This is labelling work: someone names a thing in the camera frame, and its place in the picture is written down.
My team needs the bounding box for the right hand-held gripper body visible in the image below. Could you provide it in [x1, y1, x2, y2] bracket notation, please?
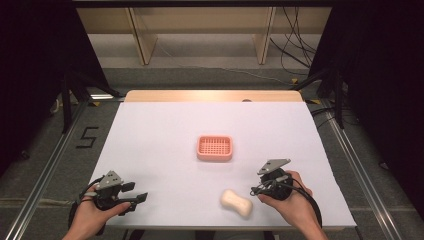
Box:
[256, 158, 295, 202]

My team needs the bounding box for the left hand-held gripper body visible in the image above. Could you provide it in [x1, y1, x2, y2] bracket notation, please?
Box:
[93, 170, 135, 212]

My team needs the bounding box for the person's left hand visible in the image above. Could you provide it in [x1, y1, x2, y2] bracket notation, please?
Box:
[70, 184, 132, 234]

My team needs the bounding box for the person's right hand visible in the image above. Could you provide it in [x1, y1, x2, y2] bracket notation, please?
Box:
[257, 170, 314, 231]

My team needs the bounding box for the cream soap bar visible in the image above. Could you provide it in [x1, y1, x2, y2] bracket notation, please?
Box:
[219, 188, 254, 219]

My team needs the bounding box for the white paper sheet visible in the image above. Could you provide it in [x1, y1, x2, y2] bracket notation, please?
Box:
[87, 101, 358, 230]

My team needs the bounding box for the pink soap dish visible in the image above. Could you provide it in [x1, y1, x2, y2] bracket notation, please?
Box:
[196, 134, 234, 163]

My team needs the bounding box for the black metal stand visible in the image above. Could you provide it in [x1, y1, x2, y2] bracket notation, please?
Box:
[59, 68, 122, 135]
[289, 66, 346, 130]

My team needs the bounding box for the wooden table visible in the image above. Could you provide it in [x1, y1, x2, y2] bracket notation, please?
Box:
[113, 89, 358, 232]

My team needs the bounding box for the black curtain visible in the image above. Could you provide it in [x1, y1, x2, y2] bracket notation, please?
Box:
[308, 0, 424, 221]
[0, 0, 112, 178]

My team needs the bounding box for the wooden shelf unit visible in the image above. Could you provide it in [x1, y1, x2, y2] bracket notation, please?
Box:
[76, 6, 333, 66]

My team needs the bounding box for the right hand-held gripper cable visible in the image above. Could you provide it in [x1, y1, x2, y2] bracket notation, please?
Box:
[266, 175, 324, 229]

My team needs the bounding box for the aluminium floor rail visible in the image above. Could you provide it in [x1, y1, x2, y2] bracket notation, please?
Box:
[320, 99, 405, 240]
[3, 94, 126, 240]

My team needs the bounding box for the black floor cable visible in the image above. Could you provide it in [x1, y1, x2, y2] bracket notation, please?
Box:
[309, 105, 338, 130]

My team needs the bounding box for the bundle of black cables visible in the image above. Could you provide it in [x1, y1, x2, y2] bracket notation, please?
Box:
[269, 6, 318, 77]

